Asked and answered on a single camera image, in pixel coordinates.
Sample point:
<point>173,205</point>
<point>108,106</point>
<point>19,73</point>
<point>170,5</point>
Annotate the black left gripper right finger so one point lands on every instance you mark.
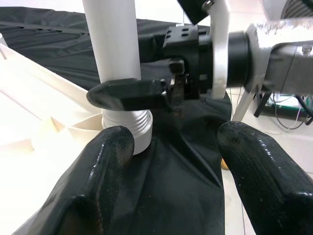
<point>274,191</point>

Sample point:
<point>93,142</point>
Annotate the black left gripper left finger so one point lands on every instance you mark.
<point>80,191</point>

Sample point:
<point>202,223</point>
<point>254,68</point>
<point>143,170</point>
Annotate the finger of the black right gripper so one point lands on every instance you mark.
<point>151,49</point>
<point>127,95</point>

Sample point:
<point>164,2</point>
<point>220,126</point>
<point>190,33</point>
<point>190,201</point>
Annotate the white plastic table leg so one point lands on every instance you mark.
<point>112,36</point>

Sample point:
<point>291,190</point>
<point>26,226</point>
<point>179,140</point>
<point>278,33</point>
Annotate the white plastic table top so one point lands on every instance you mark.
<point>24,159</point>

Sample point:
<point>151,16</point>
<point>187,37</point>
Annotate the yellow crumpled cloth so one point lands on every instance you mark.
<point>223,164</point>

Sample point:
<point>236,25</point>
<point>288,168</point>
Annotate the grey metal tube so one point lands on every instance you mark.
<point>244,105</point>

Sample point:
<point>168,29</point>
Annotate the black metal stand leg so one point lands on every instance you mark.
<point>262,105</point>

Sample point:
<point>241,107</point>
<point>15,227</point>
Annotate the white round floor fan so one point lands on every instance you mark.
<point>276,9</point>

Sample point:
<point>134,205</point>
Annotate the black table cloth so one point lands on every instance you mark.
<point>176,183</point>

